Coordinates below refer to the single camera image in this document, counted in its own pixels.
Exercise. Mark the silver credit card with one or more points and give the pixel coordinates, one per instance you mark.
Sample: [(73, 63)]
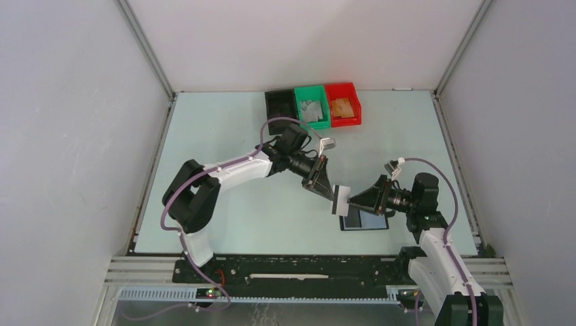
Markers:
[(340, 205)]

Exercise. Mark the black leather card holder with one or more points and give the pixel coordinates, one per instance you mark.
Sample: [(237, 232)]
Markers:
[(362, 221)]

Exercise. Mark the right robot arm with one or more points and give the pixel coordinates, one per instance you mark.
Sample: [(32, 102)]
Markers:
[(434, 264)]

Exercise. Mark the aluminium frame rail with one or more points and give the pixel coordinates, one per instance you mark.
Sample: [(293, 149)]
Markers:
[(142, 278)]

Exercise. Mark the green storage bin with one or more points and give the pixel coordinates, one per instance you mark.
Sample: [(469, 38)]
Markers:
[(314, 93)]

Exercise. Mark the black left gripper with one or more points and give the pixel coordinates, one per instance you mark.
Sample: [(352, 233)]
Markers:
[(318, 174)]

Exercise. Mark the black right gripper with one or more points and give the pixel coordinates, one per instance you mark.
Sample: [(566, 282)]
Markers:
[(375, 197)]

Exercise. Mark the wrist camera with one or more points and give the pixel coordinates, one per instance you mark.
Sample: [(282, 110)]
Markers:
[(393, 167), (326, 144)]

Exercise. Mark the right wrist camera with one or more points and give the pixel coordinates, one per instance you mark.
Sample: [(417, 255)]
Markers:
[(393, 167)]

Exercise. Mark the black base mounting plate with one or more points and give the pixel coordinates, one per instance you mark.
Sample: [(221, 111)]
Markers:
[(331, 277)]

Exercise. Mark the red storage bin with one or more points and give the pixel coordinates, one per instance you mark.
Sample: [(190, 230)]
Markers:
[(344, 90)]

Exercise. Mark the black storage bin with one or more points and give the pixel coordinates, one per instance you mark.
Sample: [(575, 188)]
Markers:
[(276, 96)]

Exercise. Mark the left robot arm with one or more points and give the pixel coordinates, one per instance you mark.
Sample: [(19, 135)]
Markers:
[(191, 198)]

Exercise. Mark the orange cards in red bin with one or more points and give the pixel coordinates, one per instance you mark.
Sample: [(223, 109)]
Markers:
[(342, 108)]

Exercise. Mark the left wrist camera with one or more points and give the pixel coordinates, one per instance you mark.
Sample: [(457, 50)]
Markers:
[(326, 144)]

